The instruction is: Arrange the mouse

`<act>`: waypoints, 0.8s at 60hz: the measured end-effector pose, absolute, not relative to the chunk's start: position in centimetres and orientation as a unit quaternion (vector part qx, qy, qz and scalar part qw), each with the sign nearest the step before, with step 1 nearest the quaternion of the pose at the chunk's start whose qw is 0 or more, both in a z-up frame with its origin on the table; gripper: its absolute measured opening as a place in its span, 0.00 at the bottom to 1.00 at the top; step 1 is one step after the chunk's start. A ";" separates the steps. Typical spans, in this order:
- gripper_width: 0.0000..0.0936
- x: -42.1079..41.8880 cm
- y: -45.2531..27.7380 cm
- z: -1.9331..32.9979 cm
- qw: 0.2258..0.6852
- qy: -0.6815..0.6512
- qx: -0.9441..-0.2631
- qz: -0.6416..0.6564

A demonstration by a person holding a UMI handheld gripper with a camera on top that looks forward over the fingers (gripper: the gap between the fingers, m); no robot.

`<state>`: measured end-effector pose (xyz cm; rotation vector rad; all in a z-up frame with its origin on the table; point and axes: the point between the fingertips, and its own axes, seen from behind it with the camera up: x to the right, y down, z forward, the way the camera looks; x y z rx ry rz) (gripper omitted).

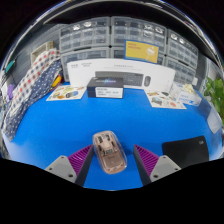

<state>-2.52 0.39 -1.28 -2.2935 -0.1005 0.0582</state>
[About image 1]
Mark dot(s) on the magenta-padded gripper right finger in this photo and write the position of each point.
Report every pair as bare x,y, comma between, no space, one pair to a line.
148,160

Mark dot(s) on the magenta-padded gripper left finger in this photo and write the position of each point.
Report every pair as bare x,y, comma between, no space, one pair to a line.
80,160

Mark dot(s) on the transparent pink computer mouse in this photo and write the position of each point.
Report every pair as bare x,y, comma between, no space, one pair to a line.
110,155

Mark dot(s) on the black mouse pad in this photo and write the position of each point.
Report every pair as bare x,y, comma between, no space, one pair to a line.
186,151

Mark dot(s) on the colourful sticker sheet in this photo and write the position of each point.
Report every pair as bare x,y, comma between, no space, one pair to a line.
65,93
165,100

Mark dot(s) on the white and blue tissue box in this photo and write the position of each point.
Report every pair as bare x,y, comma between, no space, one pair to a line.
186,95

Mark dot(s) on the small dark blue box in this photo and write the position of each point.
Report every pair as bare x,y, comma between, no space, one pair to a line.
105,87

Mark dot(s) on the navy dotted cloth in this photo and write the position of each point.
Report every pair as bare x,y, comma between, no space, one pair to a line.
40,90

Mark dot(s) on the white keyboard packaging box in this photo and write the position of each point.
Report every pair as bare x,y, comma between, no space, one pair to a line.
83,71

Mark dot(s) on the green plant in white pot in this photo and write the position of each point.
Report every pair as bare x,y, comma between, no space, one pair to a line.
215,93

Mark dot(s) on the red and blue checked cloth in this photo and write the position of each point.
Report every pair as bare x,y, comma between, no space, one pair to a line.
31,78

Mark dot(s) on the yellow card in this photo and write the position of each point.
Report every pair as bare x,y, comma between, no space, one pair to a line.
141,50

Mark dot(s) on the beige wooden box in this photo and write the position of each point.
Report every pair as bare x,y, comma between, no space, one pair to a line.
40,50

